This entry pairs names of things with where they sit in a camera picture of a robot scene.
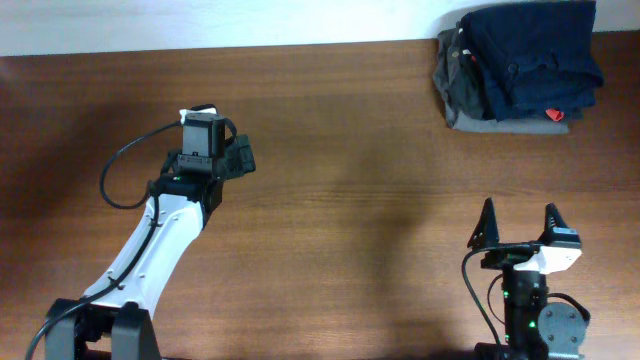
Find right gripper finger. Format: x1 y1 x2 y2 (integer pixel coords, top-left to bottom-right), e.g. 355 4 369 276
539 203 570 240
467 198 499 250

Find navy blue shorts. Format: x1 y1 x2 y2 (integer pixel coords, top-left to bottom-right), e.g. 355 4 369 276
460 1 604 121

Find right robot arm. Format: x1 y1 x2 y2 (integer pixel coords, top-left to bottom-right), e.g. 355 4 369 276
461 198 591 360

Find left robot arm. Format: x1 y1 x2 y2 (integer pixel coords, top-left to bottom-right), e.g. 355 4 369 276
26 104 256 359

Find red t-shirt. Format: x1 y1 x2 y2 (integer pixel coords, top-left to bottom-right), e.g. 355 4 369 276
545 108 565 122

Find grey folded garment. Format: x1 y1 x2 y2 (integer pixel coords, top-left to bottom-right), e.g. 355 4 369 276
445 104 569 135

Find black garment with white print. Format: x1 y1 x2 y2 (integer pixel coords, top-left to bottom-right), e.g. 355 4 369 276
433 23 495 126

